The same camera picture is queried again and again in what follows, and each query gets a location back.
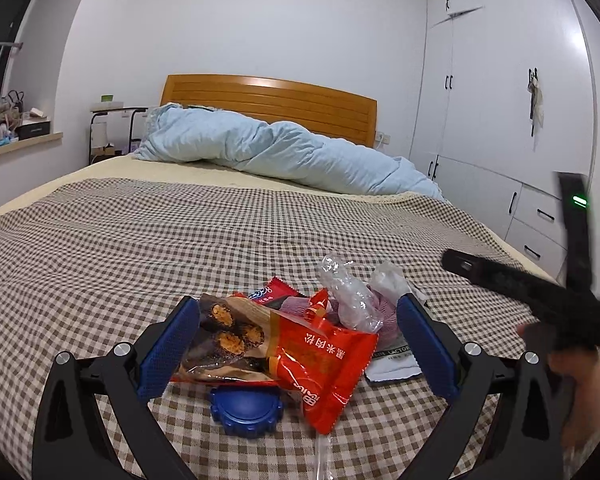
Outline brown checkered bedspread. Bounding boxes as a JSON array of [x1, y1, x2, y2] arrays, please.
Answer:
[[0, 180, 556, 480]]

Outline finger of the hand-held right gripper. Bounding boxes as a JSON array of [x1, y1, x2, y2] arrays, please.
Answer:
[[441, 248, 537, 307]]

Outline white wardrobe drawer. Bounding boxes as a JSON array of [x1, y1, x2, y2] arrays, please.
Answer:
[[505, 217, 568, 271], [512, 185, 566, 236]]

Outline clear plastic wrapper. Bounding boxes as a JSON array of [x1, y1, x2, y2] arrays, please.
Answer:
[[317, 252, 386, 333]]

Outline pile of pink boxes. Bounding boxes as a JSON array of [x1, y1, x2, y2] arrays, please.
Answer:
[[0, 91, 26, 151]]

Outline black metal bedside rack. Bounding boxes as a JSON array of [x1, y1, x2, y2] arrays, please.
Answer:
[[89, 102, 148, 166]]

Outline purple towel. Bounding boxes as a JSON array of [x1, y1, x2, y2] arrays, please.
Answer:
[[280, 284, 406, 348]]

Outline large red snack packet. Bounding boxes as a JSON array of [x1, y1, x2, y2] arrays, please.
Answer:
[[172, 287, 381, 436]]

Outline person's right hand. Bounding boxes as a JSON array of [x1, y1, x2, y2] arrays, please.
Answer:
[[516, 321, 600, 463]]

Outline light blue duvet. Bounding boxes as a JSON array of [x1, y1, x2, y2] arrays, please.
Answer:
[[132, 102, 446, 201]]

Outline black box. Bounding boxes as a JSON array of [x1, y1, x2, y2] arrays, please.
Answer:
[[17, 117, 51, 141]]

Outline window railing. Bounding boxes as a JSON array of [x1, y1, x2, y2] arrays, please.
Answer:
[[0, 42, 23, 106]]

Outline translucent plastic bag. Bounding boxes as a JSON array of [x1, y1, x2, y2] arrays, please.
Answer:
[[370, 261, 431, 306]]

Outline clear plastic tube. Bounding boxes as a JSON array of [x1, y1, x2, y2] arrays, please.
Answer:
[[314, 432, 331, 480]]

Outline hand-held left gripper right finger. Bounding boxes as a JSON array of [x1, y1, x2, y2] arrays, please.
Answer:
[[396, 291, 567, 480]]

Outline small red packet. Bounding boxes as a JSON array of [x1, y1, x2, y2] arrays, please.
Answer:
[[247, 276, 303, 311]]

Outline hanging beige bag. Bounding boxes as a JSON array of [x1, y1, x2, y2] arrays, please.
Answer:
[[526, 67, 546, 137]]

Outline blue plastic cap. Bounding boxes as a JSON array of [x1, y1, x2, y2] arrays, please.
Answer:
[[207, 385, 283, 440]]

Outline wooden bed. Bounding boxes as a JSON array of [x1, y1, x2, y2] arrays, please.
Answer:
[[160, 74, 378, 150]]

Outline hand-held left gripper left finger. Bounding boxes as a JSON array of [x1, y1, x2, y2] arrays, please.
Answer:
[[31, 295, 202, 480]]

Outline beige windowsill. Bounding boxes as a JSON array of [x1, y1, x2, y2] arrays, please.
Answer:
[[0, 132, 63, 163]]

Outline white wardrobe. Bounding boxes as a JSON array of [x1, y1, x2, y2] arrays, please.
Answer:
[[409, 0, 598, 281]]

